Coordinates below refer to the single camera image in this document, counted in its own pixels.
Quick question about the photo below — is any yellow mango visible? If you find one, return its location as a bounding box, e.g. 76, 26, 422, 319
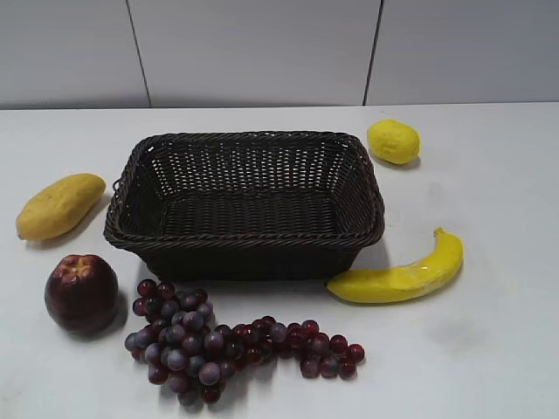
16, 173, 106, 241

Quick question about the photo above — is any yellow lemon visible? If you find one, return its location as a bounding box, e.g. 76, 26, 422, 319
367, 120, 420, 165

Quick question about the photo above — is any yellow banana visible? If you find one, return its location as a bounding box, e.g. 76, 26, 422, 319
327, 228, 464, 304

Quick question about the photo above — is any dark red grape bunch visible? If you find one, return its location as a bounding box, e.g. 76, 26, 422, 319
223, 316, 366, 381

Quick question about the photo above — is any purple grape bunch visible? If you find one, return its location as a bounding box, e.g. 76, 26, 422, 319
125, 278, 245, 406

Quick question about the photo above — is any black woven wicker basket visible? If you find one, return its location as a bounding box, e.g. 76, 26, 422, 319
104, 131, 384, 281

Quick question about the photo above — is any dark red apple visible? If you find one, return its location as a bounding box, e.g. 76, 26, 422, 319
45, 254, 119, 336

